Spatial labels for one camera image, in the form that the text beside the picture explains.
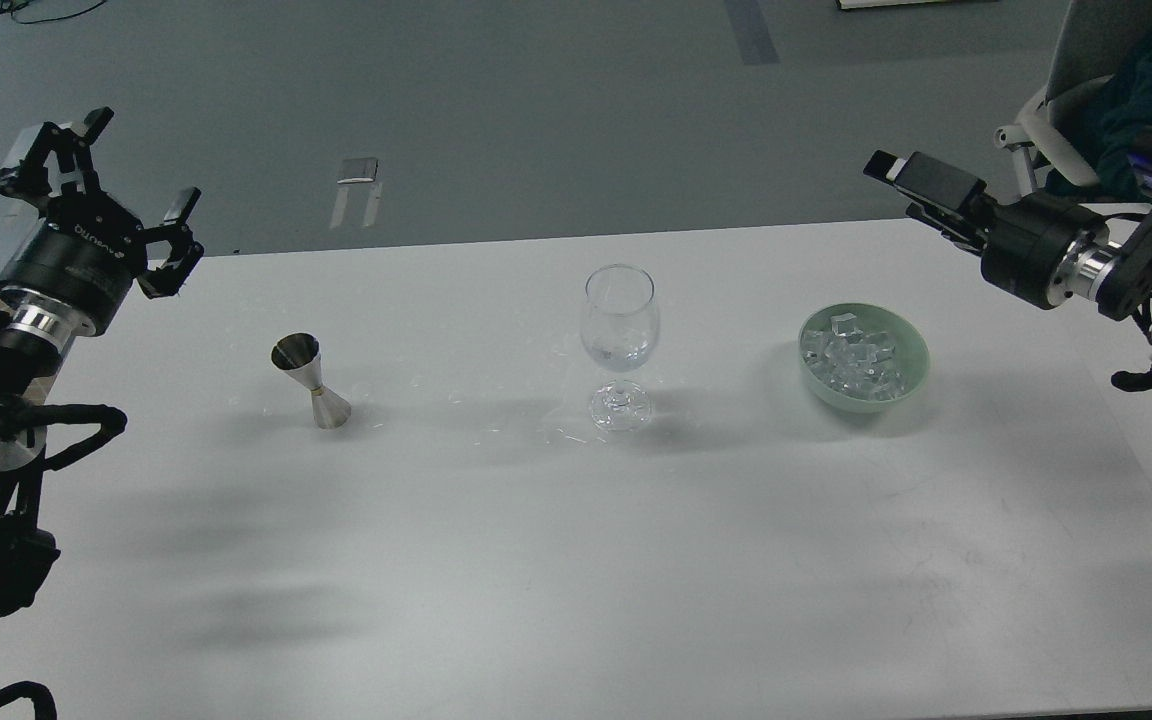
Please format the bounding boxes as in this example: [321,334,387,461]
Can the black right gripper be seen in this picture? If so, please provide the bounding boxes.
[863,150,1107,310]

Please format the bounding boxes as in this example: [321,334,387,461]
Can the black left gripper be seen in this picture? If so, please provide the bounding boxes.
[0,108,205,338]

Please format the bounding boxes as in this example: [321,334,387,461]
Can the steel double jigger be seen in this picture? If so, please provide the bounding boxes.
[270,332,353,429]

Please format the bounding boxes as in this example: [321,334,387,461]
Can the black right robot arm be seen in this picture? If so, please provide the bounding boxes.
[863,127,1152,392]

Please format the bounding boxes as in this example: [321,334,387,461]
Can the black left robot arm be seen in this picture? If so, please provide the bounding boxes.
[0,108,204,719]

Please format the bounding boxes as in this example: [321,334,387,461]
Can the clear ice cubes pile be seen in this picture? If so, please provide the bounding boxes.
[799,313,914,404]

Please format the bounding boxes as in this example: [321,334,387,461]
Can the clear wine glass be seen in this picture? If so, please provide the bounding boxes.
[579,264,660,432]

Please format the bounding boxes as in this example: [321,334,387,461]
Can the green bowl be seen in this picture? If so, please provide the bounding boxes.
[797,304,931,414]

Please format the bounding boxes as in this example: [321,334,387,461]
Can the white office chair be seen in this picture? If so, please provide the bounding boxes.
[995,1,1152,196]

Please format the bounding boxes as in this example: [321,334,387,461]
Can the black floor cables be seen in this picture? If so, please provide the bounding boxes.
[0,0,109,41]

